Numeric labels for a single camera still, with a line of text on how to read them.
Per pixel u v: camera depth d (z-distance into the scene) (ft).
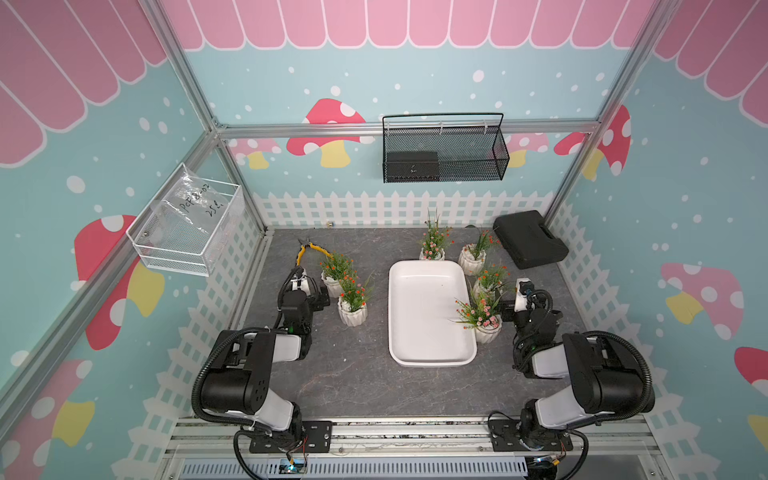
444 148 3.19
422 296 3.23
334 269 3.01
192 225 2.34
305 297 2.43
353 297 2.86
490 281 3.03
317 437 2.45
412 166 2.88
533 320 2.34
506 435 2.43
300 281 2.62
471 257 3.35
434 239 3.18
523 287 2.51
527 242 3.61
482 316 2.64
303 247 3.69
